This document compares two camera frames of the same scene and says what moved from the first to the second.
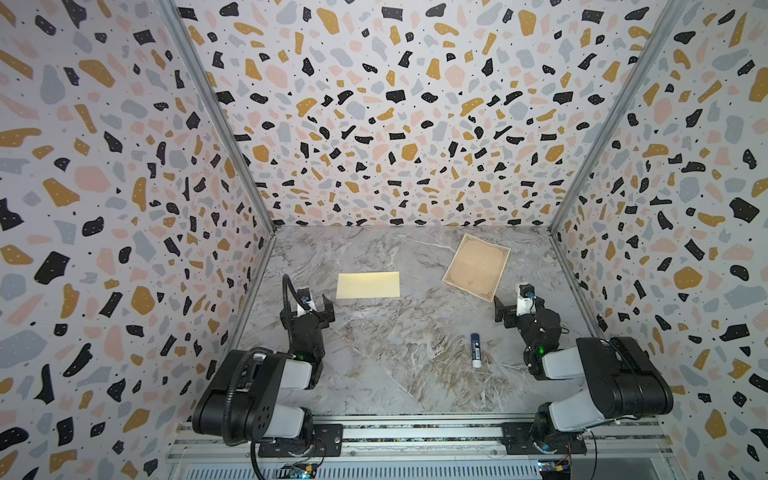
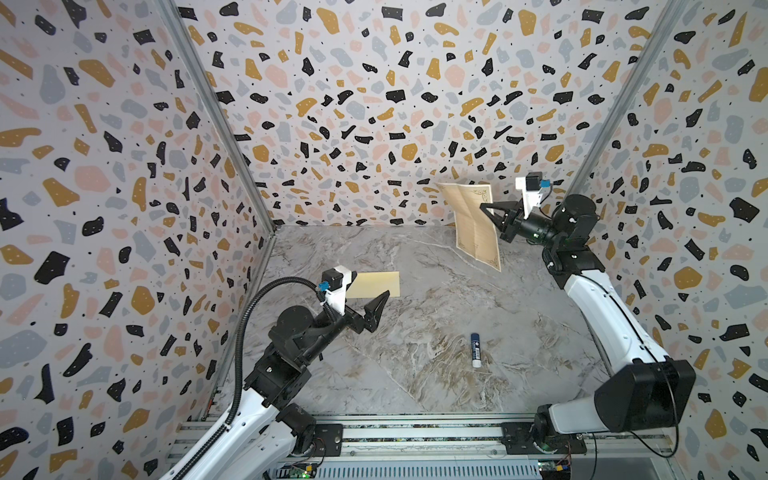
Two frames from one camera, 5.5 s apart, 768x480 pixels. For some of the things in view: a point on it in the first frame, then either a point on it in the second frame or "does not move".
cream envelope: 368,285 does not move
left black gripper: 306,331 to 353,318
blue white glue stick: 476,351 does not move
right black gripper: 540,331 to 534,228
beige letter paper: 477,266 to 474,229
